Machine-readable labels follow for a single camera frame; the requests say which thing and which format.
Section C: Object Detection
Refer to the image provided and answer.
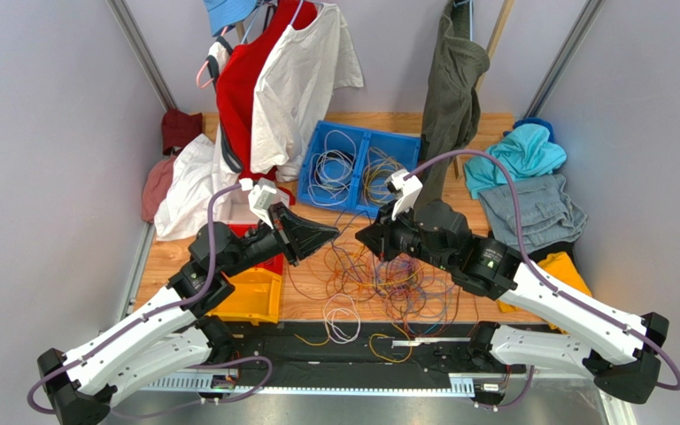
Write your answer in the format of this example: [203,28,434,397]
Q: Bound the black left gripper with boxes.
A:
[221,202,339,278]

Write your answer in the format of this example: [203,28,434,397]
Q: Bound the white cable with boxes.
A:
[305,129,360,209]

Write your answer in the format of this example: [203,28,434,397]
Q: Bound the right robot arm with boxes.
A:
[355,200,669,405]

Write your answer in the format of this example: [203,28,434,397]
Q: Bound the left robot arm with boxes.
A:
[27,203,339,424]

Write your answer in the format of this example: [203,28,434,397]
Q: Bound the red storage bin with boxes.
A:
[228,223,285,275]

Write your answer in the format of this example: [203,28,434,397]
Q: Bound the white storage bin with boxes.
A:
[212,183,290,224]

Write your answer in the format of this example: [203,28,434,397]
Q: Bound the yellow storage bin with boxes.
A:
[208,267,283,325]

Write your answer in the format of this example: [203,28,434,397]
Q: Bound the blue divided bin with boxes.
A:
[297,121,421,219]

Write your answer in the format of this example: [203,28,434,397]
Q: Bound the white cloth on floor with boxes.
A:
[154,129,239,242]

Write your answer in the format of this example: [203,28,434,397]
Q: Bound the olive green garment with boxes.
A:
[412,0,492,213]

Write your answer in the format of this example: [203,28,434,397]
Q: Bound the light blue jeans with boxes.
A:
[478,174,588,253]

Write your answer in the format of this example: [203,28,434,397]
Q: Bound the teal cloth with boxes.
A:
[464,125,567,198]

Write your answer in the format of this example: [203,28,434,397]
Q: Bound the maroon cloth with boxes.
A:
[160,108,204,156]

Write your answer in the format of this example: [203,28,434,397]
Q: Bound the yellow cloth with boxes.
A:
[496,251,595,314]

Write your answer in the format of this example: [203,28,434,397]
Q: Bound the white t-shirt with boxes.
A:
[247,3,365,182]

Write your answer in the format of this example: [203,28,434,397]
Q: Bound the red t-shirt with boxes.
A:
[216,1,318,180]

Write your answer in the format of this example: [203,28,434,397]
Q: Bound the dark blue cloth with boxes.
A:
[502,117,556,143]

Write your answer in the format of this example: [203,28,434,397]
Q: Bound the blue hat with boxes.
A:
[203,0,263,36]

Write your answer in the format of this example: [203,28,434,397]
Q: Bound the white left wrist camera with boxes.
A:
[239,178,280,228]

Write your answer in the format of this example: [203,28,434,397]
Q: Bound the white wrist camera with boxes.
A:
[239,178,280,228]
[385,168,423,220]

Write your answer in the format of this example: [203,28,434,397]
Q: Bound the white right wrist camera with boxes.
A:
[385,168,423,220]

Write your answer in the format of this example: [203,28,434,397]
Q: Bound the orange cable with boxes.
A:
[286,229,465,340]

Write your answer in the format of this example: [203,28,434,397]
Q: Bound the pink cable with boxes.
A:
[321,227,465,337]

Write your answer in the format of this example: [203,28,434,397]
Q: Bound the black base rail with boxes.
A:
[86,318,624,398]

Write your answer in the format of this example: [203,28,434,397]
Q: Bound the purple right arm hose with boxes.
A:
[405,148,680,412]

